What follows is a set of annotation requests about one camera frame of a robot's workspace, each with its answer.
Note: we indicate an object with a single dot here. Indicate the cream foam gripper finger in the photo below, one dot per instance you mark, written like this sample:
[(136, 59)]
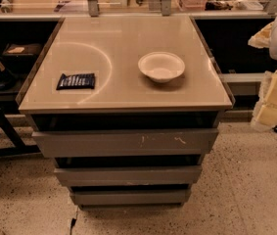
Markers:
[(262, 39), (265, 109)]

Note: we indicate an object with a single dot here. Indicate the grey top drawer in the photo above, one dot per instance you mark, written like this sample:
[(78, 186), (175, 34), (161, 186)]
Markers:
[(116, 143)]

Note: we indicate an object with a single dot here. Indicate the grey drawer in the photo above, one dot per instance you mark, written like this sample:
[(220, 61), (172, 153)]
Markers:
[(116, 198), (116, 143), (128, 176)]

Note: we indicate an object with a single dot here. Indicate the grey drawer cabinet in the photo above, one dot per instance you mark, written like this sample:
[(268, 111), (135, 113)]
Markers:
[(124, 98)]

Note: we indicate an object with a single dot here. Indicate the grey bottom drawer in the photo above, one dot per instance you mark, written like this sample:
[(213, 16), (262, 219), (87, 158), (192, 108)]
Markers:
[(116, 198)]

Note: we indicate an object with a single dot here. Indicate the grey middle drawer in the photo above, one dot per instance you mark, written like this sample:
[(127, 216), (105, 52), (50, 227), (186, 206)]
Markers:
[(128, 176)]

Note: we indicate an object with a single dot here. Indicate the white bowl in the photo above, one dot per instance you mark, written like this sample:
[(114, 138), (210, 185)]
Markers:
[(161, 67)]

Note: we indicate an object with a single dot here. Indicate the dark blue snack packet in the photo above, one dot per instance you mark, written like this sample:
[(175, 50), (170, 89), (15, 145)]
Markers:
[(77, 81)]

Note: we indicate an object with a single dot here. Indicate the black box on shelf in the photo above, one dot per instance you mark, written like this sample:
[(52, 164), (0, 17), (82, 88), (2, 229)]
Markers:
[(22, 51)]

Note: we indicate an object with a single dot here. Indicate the black chair frame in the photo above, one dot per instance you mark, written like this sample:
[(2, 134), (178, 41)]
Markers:
[(8, 106)]

